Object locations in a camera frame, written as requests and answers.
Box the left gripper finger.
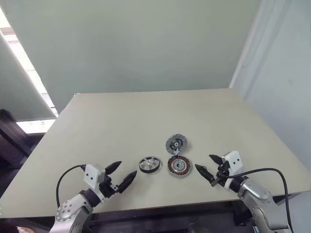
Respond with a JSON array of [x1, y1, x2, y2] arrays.
[[117, 170, 138, 194], [104, 160, 122, 174]]

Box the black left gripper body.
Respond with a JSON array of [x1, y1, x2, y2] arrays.
[[99, 176, 122, 199]]

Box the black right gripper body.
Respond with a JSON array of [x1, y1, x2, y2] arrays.
[[210, 161, 231, 188]]

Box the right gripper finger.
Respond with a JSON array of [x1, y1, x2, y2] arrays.
[[195, 164, 216, 184], [209, 154, 224, 166]]

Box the silver rotor ring black rim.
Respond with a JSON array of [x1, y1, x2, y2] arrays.
[[138, 155, 163, 174]]

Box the motor stator copper windings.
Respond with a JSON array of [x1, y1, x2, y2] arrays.
[[167, 154, 193, 180]]

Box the grey round circuit disc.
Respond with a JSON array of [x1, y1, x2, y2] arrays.
[[165, 133, 190, 156]]

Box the dark wooden furniture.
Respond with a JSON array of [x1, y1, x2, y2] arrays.
[[0, 109, 47, 172]]

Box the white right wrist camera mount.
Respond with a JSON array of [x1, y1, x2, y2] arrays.
[[223, 150, 244, 190]]

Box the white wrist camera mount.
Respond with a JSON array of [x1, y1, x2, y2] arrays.
[[223, 150, 244, 190], [84, 164, 108, 203]]

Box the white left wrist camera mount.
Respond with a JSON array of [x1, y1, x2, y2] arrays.
[[84, 164, 108, 203]]

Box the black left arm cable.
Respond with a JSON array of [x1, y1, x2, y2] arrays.
[[56, 165, 87, 207]]

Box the dark table frame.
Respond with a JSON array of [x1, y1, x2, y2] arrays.
[[80, 193, 303, 233]]

